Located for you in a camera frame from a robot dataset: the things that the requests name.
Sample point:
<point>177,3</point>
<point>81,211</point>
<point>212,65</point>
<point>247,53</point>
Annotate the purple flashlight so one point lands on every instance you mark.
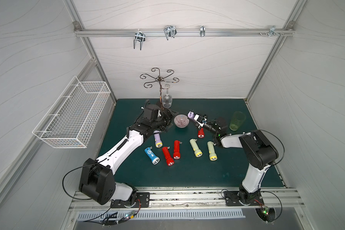
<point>191,114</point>
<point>157,137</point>

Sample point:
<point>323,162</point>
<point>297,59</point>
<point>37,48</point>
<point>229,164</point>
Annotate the green table mat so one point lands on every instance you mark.
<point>228,170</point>

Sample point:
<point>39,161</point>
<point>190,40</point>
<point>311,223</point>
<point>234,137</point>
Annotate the dark metal cup stand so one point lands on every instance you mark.
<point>162,81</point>

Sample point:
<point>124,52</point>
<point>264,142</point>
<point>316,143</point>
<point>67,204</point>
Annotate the pink patterned bowl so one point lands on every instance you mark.
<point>181,121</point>

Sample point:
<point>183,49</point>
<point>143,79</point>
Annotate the green translucent cup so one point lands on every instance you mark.
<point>237,120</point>

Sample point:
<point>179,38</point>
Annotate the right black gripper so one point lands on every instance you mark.
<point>198,120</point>

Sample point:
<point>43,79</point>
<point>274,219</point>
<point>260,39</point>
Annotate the white wire basket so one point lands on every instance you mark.
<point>71,120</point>

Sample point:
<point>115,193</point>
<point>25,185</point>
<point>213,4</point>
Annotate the blue flashlight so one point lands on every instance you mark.
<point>153,157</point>

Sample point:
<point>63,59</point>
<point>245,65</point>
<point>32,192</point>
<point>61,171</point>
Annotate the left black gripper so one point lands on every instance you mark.
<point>166,115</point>

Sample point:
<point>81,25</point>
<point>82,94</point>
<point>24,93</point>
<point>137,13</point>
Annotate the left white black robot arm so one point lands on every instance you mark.
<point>97,177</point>

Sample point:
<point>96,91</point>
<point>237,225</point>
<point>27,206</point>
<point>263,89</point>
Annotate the metal hook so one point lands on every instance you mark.
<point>272,32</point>
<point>140,38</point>
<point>170,31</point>
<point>202,31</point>

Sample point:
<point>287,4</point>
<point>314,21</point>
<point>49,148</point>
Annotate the pale green flashlight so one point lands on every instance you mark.
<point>197,151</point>
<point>212,153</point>

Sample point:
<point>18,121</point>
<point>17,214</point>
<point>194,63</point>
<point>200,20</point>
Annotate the clear wine glass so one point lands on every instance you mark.
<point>167,98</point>

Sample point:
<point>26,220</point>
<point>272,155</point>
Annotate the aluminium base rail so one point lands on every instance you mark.
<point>160,198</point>

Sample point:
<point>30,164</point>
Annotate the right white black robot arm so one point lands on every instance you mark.
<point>259,151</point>

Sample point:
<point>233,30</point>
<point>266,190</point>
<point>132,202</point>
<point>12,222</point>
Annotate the aluminium cross rail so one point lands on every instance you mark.
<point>180,32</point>

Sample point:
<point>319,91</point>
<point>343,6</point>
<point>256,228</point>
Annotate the red flashlight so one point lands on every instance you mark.
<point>176,150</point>
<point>201,133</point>
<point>167,155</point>

